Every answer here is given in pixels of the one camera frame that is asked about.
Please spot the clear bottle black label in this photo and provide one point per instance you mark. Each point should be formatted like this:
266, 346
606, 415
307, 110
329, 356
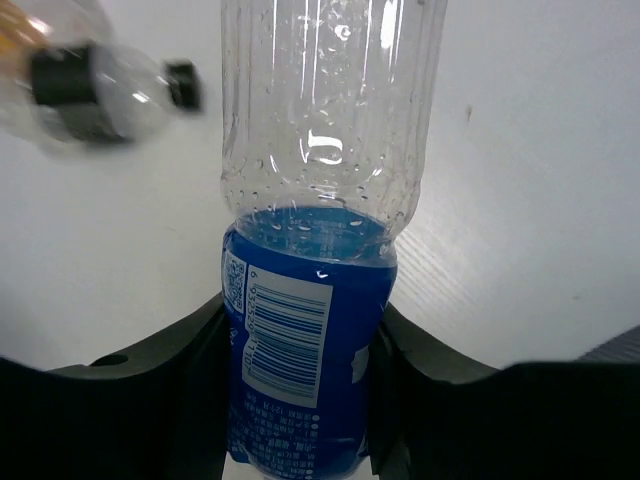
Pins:
102, 94

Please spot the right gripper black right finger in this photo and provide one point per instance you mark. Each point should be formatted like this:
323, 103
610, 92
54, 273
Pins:
437, 414

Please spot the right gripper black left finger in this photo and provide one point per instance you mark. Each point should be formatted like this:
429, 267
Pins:
154, 410

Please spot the dark mesh waste bin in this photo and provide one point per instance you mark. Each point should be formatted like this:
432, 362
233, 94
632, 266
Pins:
623, 349

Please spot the clear bottle blue label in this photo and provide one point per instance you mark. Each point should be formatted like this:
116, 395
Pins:
326, 110

